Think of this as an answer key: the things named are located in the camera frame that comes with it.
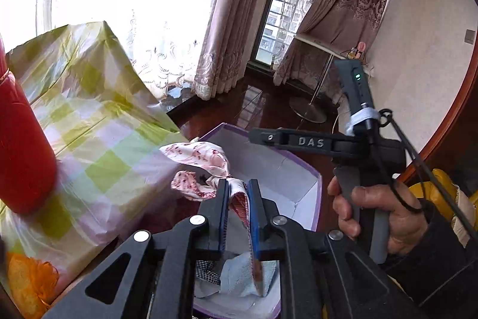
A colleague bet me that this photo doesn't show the black white houndstooth cloth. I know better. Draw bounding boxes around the black white houndstooth cloth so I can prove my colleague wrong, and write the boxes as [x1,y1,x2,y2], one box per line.
[195,260,220,285]

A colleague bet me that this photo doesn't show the light blue towel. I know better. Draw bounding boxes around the light blue towel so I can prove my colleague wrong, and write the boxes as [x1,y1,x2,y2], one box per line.
[220,253,278,297]

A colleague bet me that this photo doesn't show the red print white scarf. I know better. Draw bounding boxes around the red print white scarf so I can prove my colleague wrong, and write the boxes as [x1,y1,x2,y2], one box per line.
[160,140,252,230]

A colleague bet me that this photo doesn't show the orange mesh bag with sponge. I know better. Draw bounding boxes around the orange mesh bag with sponge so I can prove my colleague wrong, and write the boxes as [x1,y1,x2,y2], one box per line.
[7,254,59,318]

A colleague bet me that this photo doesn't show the person right hand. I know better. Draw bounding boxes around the person right hand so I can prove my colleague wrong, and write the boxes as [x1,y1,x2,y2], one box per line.
[327,177,428,256]

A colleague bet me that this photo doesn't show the purple white storage box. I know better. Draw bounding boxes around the purple white storage box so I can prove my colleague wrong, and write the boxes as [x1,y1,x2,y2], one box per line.
[194,123,322,318]

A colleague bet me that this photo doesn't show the white table with metal stand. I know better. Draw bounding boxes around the white table with metal stand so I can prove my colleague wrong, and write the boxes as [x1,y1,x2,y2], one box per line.
[288,33,374,125]

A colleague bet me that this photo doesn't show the yellow bag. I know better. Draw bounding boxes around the yellow bag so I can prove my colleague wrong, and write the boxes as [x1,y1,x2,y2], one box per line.
[408,168,478,249]

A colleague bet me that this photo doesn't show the pink patterned curtain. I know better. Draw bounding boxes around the pink patterned curtain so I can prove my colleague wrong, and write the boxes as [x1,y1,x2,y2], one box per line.
[193,0,387,100]

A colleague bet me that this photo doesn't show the green checkered plastic tablecloth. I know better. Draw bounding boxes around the green checkered plastic tablecloth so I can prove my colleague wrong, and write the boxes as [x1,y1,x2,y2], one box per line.
[1,22,182,291]

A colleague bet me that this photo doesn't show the red thermos jug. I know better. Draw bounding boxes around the red thermos jug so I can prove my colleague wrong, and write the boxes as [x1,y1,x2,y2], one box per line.
[1,49,57,215]

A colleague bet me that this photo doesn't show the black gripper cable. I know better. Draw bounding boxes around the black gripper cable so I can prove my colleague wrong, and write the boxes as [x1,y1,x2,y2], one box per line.
[377,108,478,230]

